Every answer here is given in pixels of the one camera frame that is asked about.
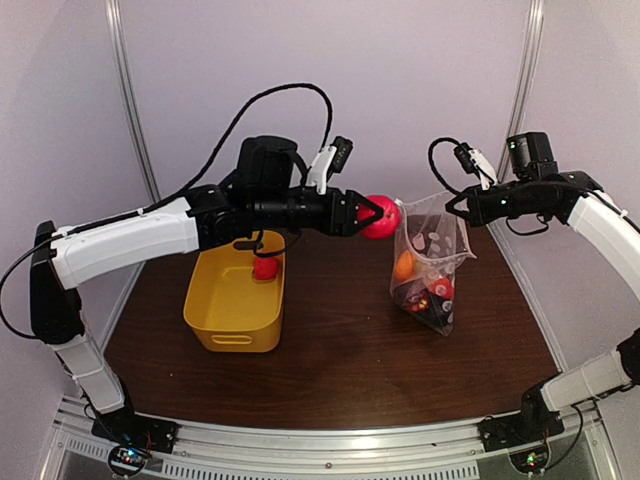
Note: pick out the aluminium corner post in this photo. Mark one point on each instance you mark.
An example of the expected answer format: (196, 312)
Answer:
(118, 40)
(530, 54)

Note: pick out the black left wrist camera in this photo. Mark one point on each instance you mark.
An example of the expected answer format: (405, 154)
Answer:
(330, 160)

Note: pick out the circuit board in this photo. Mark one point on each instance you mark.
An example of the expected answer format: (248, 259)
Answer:
(529, 461)
(125, 461)

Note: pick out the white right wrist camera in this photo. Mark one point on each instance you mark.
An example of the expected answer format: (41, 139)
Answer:
(474, 162)

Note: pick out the right aluminium corner post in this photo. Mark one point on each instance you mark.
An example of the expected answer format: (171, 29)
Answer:
(530, 54)

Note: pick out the right circuit board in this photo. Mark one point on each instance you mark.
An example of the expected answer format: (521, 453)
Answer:
(529, 461)

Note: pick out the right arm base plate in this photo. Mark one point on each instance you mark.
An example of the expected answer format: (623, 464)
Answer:
(498, 433)

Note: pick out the orange toy orange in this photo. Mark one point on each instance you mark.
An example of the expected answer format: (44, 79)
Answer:
(404, 267)

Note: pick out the left circuit board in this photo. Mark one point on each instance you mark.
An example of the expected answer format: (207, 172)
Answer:
(125, 461)

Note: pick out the aluminium front rail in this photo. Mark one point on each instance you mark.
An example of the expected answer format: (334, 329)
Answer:
(449, 450)

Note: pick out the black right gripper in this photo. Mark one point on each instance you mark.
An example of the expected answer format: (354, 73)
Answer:
(478, 215)

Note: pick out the red toy apple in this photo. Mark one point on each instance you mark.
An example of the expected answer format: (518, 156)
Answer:
(387, 225)
(265, 269)

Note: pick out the clear zip top bag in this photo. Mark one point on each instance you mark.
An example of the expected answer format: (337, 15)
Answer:
(438, 240)

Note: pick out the left aluminium corner post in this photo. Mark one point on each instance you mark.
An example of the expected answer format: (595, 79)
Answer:
(118, 40)

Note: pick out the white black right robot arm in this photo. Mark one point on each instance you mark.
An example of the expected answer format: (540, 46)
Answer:
(579, 202)

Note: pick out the dark red toy fruit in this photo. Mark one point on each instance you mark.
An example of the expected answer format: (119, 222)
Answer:
(418, 303)

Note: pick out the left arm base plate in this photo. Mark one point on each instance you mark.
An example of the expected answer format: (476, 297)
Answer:
(140, 432)

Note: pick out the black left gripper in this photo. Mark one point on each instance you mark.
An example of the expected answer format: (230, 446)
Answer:
(342, 223)

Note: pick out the yellow plastic basket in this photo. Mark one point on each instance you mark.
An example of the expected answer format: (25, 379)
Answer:
(226, 308)

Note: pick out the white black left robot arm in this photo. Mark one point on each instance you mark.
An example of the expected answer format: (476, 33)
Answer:
(271, 187)

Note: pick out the purple toy eggplant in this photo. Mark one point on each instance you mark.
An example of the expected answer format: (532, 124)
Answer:
(439, 316)

